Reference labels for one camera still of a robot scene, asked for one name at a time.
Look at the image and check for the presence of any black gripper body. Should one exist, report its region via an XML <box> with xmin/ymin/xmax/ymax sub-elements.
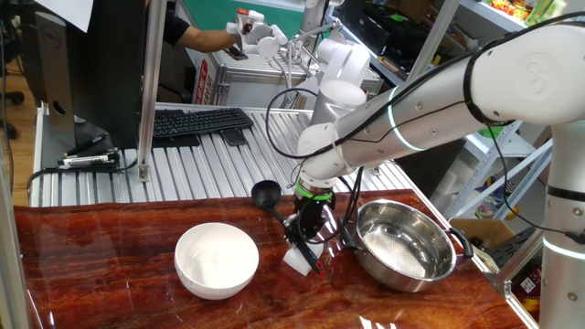
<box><xmin>294</xmin><ymin>198</ymin><xmax>337</xmax><ymax>239</ymax></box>

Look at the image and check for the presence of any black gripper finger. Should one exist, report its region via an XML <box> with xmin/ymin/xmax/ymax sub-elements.
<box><xmin>282</xmin><ymin>213</ymin><xmax>305</xmax><ymax>248</ymax></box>
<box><xmin>305</xmin><ymin>226</ymin><xmax>328</xmax><ymax>246</ymax></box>

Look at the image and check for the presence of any black ladle with red ring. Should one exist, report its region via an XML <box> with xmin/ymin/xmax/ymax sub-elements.
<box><xmin>250</xmin><ymin>179</ymin><xmax>327</xmax><ymax>278</ymax></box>

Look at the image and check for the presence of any white haptic control device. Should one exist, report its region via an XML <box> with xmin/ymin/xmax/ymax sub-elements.
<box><xmin>226</xmin><ymin>7</ymin><xmax>372</xmax><ymax>115</ymax></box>

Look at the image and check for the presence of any person bare forearm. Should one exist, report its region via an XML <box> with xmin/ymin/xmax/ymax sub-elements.
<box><xmin>175</xmin><ymin>25</ymin><xmax>237</xmax><ymax>54</ymax></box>

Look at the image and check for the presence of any white ceramic bowl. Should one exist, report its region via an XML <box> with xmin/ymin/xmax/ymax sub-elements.
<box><xmin>174</xmin><ymin>221</ymin><xmax>261</xmax><ymax>302</ymax></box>

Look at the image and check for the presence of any person hand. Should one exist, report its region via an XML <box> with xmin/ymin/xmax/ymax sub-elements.
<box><xmin>223</xmin><ymin>27</ymin><xmax>242</xmax><ymax>50</ymax></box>

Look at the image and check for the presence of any white sponge block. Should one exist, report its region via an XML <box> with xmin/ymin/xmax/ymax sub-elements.
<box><xmin>282</xmin><ymin>239</ymin><xmax>325</xmax><ymax>278</ymax></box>

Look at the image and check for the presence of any black keyboard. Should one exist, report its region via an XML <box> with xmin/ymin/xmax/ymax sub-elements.
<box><xmin>152</xmin><ymin>107</ymin><xmax>255</xmax><ymax>140</ymax></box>

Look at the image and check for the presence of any silver aluminium flight case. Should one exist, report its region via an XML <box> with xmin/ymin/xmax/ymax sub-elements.
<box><xmin>210</xmin><ymin>45</ymin><xmax>385</xmax><ymax>109</ymax></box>

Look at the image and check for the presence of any black flat pad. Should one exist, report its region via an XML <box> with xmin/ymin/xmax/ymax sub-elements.
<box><xmin>152</xmin><ymin>133</ymin><xmax>201</xmax><ymax>149</ymax></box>

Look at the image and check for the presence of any brown cardboard box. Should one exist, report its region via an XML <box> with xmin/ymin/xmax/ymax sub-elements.
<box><xmin>450</xmin><ymin>218</ymin><xmax>517</xmax><ymax>250</ymax></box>

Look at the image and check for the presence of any red and white sign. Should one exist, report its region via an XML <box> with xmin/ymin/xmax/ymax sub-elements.
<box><xmin>191</xmin><ymin>48</ymin><xmax>218</xmax><ymax>107</ymax></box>

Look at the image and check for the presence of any wood pattern table mat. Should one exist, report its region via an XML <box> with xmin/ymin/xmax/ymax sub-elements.
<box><xmin>13</xmin><ymin>189</ymin><xmax>531</xmax><ymax>329</ymax></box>

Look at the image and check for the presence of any black plastic case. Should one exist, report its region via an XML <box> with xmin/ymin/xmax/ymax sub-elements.
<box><xmin>488</xmin><ymin>226</ymin><xmax>545</xmax><ymax>269</ymax></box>

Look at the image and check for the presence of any green cloth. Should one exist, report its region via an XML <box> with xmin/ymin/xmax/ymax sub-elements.
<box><xmin>477</xmin><ymin>125</ymin><xmax>506</xmax><ymax>140</ymax></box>

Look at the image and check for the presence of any white marker pen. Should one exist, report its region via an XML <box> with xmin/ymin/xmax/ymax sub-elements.
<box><xmin>58</xmin><ymin>154</ymin><xmax>121</xmax><ymax>166</ymax></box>

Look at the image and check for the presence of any white metal shelf rack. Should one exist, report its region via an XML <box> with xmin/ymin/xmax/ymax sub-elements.
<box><xmin>445</xmin><ymin>0</ymin><xmax>568</xmax><ymax>220</ymax></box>

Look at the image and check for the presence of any red printed carton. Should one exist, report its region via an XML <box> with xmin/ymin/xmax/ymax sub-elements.
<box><xmin>511</xmin><ymin>264</ymin><xmax>543</xmax><ymax>321</ymax></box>

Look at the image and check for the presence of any black pen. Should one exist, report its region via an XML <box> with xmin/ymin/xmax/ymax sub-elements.
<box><xmin>63</xmin><ymin>132</ymin><xmax>110</xmax><ymax>159</ymax></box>

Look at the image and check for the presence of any black shirt sleeve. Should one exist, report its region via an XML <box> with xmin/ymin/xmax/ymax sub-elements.
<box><xmin>162</xmin><ymin>7</ymin><xmax>191</xmax><ymax>47</ymax></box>

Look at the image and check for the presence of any black computer monitor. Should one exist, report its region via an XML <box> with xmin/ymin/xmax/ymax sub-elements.
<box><xmin>17</xmin><ymin>0</ymin><xmax>147</xmax><ymax>152</ymax></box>

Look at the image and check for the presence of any black office chair base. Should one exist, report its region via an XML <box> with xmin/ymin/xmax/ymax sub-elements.
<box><xmin>0</xmin><ymin>89</ymin><xmax>27</xmax><ymax>141</ymax></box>

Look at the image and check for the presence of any white paper sheet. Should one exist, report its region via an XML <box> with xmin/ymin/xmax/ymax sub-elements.
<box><xmin>34</xmin><ymin>0</ymin><xmax>95</xmax><ymax>34</ymax></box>

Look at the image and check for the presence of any green adapter ring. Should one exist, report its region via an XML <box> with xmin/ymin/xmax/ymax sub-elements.
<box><xmin>294</xmin><ymin>179</ymin><xmax>335</xmax><ymax>202</ymax></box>

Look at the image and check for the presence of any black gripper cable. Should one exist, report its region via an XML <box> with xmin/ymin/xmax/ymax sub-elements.
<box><xmin>292</xmin><ymin>100</ymin><xmax>585</xmax><ymax>246</ymax></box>

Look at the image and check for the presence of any steel pot with black handles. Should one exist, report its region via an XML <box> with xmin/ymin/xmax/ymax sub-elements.
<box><xmin>336</xmin><ymin>198</ymin><xmax>475</xmax><ymax>293</ymax></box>

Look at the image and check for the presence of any black camera cable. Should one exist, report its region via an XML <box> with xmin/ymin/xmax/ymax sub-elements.
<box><xmin>264</xmin><ymin>11</ymin><xmax>585</xmax><ymax>161</ymax></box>

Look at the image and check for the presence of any black table cable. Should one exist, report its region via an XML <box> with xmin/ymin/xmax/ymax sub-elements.
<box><xmin>26</xmin><ymin>157</ymin><xmax>139</xmax><ymax>206</ymax></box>

